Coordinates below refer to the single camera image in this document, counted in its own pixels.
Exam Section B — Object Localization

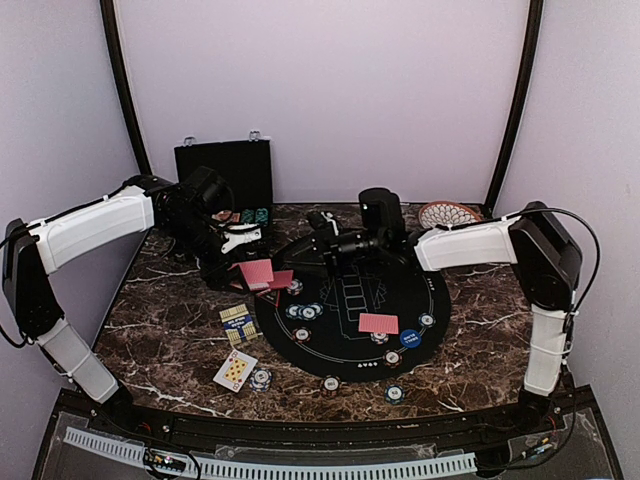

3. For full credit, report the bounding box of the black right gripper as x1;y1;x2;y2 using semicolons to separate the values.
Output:
284;221;386;280

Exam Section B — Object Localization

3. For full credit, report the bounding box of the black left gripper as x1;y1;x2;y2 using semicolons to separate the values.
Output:
164;211;250;294

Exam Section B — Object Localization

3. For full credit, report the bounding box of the red-backed playing card deck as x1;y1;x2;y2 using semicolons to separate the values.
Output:
238;259;274;291

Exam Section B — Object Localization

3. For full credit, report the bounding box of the blue small blind button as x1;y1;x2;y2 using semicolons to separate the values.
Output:
399;329;422;349

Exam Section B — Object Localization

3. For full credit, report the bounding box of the dealt red-backed card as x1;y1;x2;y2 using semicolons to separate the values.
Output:
269;270;294;290

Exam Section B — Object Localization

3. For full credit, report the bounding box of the red chip stack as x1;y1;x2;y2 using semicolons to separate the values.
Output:
320;376;341;398

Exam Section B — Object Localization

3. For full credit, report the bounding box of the blue-green chip stack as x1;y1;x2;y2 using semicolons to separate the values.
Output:
384;385;405;405

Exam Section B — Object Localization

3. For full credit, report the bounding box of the face-up eight of diamonds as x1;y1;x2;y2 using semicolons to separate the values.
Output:
213;349;258;393

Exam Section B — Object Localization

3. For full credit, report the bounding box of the blue chip stack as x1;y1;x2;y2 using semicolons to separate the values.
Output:
249;368;273;392

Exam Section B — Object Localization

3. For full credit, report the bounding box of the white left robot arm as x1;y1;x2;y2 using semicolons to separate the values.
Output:
1;167;245;436

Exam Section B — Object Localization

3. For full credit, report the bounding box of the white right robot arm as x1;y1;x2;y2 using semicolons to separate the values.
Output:
275;187;583;434

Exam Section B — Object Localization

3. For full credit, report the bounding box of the patterned ceramic plate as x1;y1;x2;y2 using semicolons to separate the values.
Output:
418;201;482;229

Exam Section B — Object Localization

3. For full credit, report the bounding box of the black poker chip case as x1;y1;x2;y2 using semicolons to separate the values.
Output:
174;140;274;235

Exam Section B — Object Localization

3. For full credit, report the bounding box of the round black poker mat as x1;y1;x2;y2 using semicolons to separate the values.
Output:
255;255;451;382

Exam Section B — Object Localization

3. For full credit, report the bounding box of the red triangular dealer button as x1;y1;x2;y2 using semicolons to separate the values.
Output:
256;290;281;307

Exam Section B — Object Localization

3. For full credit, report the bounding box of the yellow card deck box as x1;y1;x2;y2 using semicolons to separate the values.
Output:
219;304;258;346

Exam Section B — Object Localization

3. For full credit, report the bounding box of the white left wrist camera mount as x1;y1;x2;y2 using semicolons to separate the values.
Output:
221;225;262;254

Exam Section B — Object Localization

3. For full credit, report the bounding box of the left black frame post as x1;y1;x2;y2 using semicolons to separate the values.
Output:
99;0;153;175

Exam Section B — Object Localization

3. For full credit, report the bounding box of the black frame post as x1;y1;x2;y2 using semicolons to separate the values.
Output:
99;0;153;175
482;0;544;217

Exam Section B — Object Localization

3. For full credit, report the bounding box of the white slotted cable duct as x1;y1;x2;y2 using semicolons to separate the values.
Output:
63;425;477;480

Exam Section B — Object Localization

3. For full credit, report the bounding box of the right black frame post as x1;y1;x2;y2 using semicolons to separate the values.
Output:
482;0;544;217

